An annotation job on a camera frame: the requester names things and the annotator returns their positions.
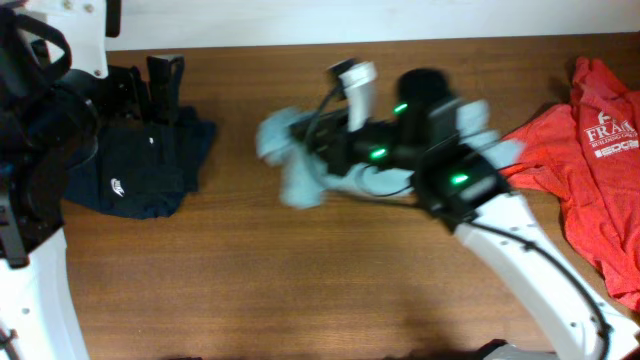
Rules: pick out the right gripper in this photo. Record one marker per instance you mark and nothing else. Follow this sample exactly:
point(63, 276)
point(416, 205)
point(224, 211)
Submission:
point(343, 145)

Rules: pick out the light blue t-shirt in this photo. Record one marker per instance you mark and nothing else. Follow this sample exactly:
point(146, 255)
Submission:
point(305, 181)

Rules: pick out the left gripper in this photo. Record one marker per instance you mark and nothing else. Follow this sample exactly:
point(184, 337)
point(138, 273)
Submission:
point(166, 92)

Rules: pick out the red printed t-shirt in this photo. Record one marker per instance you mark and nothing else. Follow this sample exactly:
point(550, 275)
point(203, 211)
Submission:
point(586, 153)

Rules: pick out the folded black garment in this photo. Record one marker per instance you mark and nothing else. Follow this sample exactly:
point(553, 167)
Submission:
point(145, 172)

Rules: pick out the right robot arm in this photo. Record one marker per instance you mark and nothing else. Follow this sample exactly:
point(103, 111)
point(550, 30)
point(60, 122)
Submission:
point(457, 183)

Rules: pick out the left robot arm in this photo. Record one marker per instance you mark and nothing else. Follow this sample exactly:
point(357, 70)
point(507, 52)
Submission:
point(57, 91)

